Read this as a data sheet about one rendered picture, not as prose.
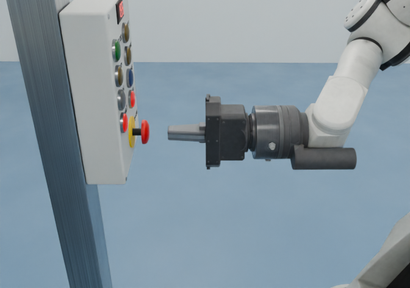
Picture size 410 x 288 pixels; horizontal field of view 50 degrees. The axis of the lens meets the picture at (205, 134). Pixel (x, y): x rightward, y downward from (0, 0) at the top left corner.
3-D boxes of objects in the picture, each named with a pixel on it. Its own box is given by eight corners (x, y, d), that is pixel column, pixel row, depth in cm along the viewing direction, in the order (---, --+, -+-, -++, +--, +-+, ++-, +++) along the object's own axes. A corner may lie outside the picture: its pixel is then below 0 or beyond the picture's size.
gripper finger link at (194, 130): (168, 128, 73) (205, 127, 73) (167, 137, 70) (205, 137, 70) (168, 119, 72) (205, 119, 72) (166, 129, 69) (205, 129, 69)
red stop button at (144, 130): (151, 136, 74) (149, 115, 72) (149, 148, 70) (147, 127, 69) (124, 136, 74) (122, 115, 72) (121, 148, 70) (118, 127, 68)
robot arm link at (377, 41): (313, 83, 79) (346, 23, 89) (356, 118, 80) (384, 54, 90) (352, 53, 70) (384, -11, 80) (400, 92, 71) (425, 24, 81)
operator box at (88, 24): (140, 130, 81) (127, -15, 68) (126, 185, 66) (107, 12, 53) (107, 130, 81) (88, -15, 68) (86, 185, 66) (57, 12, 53)
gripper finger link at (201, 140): (167, 137, 70) (205, 137, 70) (168, 128, 73) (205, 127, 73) (167, 146, 71) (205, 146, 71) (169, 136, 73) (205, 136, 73)
